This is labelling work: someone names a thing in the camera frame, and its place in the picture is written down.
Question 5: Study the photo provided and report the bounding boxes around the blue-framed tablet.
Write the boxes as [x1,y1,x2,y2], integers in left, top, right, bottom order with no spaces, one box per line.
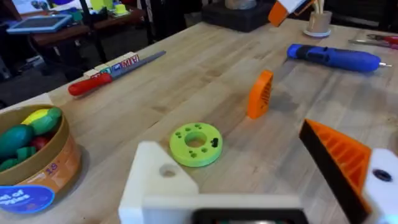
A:
[6,14,73,35]

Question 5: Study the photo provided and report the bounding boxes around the row of toy letter blocks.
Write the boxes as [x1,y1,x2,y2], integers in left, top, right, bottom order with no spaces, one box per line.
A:
[83,52,141,79]

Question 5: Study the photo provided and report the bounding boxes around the orange ribbed wedge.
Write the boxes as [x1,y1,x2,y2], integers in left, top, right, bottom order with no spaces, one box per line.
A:
[247,70,274,120]

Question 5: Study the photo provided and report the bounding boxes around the finger of the orange white right gripper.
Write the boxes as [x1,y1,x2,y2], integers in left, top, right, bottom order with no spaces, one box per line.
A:
[267,0,315,28]

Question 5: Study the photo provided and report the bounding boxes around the green disc with holes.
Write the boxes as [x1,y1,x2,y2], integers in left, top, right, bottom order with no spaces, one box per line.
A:
[169,122,224,168]

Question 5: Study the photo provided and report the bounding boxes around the blue electric screwdriver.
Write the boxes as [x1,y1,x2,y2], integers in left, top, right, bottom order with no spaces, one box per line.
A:
[286,43,393,73]

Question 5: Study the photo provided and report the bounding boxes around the brown side table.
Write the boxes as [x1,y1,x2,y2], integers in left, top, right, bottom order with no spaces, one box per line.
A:
[29,7,147,47]

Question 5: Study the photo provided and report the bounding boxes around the bare white left gripper left finger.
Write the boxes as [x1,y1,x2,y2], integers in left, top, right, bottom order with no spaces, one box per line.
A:
[118,141,200,224]

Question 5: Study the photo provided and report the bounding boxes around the yellow-green toy blocks heap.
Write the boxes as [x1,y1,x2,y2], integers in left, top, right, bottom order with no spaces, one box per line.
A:
[89,0,130,17]

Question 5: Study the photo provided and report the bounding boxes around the red-handled pliers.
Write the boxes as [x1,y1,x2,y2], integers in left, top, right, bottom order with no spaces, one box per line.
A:
[348,33,398,50]

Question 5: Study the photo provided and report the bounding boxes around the orange white left gripper right finger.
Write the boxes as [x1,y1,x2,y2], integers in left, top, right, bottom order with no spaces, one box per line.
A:
[298,118,398,224]

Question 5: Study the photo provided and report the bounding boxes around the cardboard tub of toy vegetables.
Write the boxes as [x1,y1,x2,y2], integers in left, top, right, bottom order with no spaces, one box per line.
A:
[0,104,83,215]

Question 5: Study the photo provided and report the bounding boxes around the beige cup with wooden cutlery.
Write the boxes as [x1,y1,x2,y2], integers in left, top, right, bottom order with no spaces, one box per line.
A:
[303,0,333,39]

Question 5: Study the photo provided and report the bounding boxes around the black box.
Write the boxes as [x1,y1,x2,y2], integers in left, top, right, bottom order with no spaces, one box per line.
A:
[201,0,275,33]

